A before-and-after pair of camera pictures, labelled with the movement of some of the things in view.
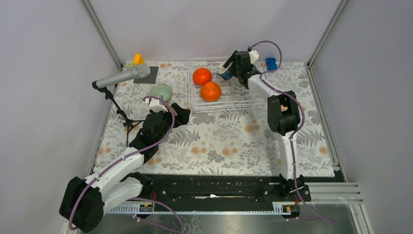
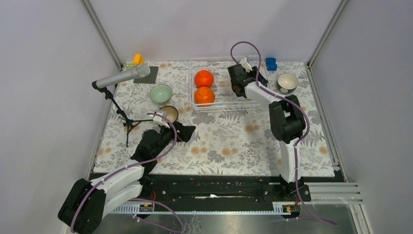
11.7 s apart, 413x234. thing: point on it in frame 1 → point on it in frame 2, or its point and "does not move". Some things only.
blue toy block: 271,63 does not move
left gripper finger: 182,115 → 185,132
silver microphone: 141,71 does not move
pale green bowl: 164,89 does not move
